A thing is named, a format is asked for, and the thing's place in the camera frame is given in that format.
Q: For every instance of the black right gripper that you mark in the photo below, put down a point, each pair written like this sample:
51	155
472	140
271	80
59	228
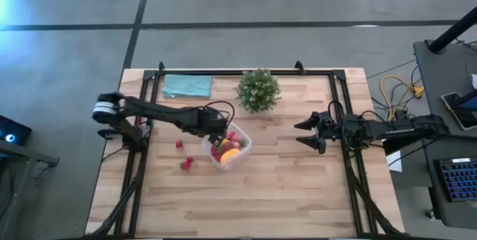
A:
337	132

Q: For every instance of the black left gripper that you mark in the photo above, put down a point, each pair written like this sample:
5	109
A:
212	122

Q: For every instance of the yellow lemon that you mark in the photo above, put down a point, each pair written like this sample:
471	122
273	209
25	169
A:
224	142

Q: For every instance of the small pink fruit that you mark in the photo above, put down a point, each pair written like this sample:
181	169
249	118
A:
236	145

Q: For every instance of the yellow banana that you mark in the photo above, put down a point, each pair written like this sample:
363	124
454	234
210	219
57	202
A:
230	156

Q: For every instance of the clear plastic tupperware container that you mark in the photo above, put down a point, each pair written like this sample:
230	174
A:
246	145

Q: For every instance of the small red cherry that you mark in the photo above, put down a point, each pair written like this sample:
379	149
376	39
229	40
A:
189	159

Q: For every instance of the large red strawberry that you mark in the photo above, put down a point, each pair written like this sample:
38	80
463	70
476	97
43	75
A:
185	165

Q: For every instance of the small green potted plant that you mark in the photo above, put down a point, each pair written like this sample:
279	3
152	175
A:
258	91

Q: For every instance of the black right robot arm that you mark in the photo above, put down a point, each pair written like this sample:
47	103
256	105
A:
395	130

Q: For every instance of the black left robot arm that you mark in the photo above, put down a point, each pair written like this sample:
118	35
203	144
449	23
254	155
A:
160	113

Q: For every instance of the teal folded cloth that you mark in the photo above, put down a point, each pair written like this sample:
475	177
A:
186	85

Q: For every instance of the white paper sheet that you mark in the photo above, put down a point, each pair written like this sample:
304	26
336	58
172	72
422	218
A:
395	161

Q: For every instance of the black diagonal desk beam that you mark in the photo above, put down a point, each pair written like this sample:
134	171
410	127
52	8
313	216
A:
400	145

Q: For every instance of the dark grey desk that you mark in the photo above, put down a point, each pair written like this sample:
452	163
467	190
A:
447	214
439	76

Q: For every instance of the small grey caster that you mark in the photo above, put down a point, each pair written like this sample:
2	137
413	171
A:
431	214

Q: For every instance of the black smartphone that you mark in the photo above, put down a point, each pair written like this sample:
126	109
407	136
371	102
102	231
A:
456	109

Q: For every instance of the backlit black keyboard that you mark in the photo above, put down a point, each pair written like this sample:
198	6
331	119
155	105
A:
460	180

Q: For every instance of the black pole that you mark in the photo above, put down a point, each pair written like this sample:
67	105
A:
451	33

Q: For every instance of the grey metal stand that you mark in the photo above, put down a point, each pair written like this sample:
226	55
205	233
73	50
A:
22	150

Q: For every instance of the black device with blue light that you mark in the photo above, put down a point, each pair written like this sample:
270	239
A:
18	130

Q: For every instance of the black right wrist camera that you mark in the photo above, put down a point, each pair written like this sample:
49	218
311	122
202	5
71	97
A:
326	119

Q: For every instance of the black metal table frame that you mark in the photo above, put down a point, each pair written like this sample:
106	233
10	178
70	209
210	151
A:
223	72

